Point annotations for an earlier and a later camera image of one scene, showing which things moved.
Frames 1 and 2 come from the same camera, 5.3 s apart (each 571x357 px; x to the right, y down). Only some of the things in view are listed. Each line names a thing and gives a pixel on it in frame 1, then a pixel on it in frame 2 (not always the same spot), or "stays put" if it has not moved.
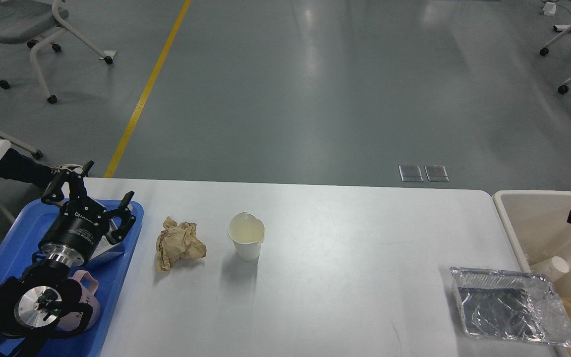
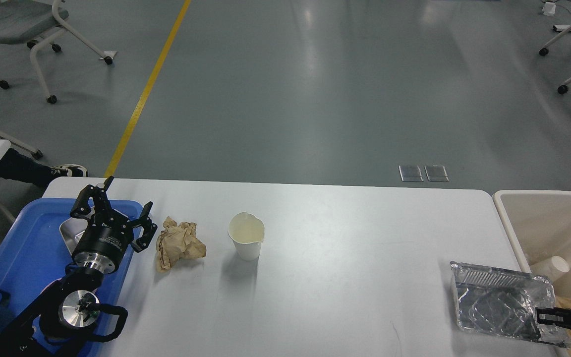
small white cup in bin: x=553 y=268 stays put
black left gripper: x=82 y=224 → x=102 y=246
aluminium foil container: x=511 y=305 stays put
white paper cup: x=247 y=232 stays put
